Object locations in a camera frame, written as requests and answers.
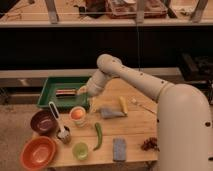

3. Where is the grey blue towel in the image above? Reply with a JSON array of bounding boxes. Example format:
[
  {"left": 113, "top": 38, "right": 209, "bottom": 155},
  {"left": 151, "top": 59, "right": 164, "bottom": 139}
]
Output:
[{"left": 100, "top": 107, "right": 126, "bottom": 119}]

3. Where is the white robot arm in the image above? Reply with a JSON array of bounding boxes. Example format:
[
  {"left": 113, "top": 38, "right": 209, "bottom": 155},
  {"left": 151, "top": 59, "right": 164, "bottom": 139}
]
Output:
[{"left": 78, "top": 54, "right": 213, "bottom": 171}]

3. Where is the orange bowl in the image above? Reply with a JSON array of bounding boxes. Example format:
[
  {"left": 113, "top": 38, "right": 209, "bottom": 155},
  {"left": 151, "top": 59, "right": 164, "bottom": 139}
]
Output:
[{"left": 20, "top": 136, "right": 57, "bottom": 171}]

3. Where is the green tray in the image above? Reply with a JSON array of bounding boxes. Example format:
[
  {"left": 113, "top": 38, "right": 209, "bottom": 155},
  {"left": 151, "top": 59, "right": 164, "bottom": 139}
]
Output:
[{"left": 37, "top": 77, "right": 89, "bottom": 109}]

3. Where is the striped block in tray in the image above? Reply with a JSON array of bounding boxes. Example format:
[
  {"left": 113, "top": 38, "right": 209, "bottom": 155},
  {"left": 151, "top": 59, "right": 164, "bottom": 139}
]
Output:
[{"left": 55, "top": 89, "right": 77, "bottom": 98}]

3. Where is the orange white cup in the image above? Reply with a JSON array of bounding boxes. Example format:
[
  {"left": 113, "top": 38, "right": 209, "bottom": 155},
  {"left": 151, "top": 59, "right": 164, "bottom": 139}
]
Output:
[{"left": 69, "top": 106, "right": 86, "bottom": 127}]

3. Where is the green chili pepper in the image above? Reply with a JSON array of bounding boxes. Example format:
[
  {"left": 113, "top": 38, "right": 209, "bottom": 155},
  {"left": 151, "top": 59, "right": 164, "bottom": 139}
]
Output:
[{"left": 93, "top": 122, "right": 103, "bottom": 151}]

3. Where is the yellow banana toy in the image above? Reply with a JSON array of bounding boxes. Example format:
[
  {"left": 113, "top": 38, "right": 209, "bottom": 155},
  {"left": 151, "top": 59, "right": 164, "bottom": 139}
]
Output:
[{"left": 119, "top": 96, "right": 128, "bottom": 115}]

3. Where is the small dark metal cup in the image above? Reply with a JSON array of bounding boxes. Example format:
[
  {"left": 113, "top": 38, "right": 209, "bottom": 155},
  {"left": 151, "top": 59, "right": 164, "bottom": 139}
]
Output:
[{"left": 57, "top": 127, "right": 71, "bottom": 144}]

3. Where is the silver fork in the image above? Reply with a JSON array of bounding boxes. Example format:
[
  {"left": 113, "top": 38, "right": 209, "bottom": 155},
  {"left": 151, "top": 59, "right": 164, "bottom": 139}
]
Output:
[{"left": 131, "top": 98, "right": 156, "bottom": 115}]

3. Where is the small green cup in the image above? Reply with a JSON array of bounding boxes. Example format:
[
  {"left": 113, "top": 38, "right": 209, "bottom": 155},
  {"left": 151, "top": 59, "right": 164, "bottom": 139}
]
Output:
[{"left": 72, "top": 142, "right": 88, "bottom": 160}]

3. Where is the blue grey sponge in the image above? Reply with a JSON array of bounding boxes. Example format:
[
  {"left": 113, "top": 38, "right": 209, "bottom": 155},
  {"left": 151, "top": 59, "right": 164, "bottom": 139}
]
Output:
[{"left": 113, "top": 138, "right": 126, "bottom": 162}]

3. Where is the bunch of dark grapes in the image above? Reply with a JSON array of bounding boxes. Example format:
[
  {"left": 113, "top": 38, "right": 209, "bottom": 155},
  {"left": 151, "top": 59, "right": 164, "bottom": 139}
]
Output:
[{"left": 141, "top": 137, "right": 158, "bottom": 151}]

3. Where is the wooden shelf with clutter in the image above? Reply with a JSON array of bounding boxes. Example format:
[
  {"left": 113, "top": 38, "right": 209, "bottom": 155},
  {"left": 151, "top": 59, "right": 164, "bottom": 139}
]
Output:
[{"left": 0, "top": 0, "right": 213, "bottom": 28}]

